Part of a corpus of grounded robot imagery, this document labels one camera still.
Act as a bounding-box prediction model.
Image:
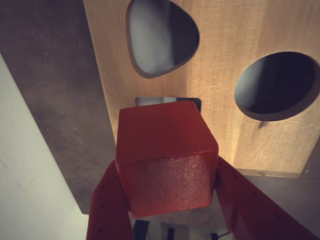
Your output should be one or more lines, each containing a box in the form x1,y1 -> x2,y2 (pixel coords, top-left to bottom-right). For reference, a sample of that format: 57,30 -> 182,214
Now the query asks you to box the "wooden shape sorter box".
82,0 -> 320,180

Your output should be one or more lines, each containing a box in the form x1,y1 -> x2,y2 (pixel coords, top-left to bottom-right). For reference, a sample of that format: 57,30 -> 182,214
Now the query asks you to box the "red cube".
114,100 -> 220,218

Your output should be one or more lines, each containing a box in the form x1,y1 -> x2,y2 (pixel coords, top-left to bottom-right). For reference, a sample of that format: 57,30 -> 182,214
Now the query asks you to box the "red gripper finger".
213,156 -> 320,240
84,159 -> 135,240

